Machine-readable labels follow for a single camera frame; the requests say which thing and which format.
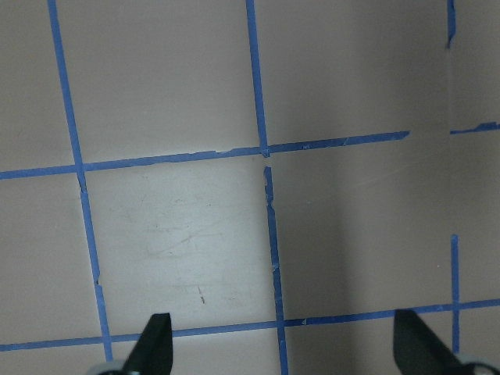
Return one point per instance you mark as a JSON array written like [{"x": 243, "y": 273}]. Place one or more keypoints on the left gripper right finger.
[{"x": 417, "y": 350}]

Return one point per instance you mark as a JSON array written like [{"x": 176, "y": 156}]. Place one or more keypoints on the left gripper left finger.
[{"x": 153, "y": 352}]

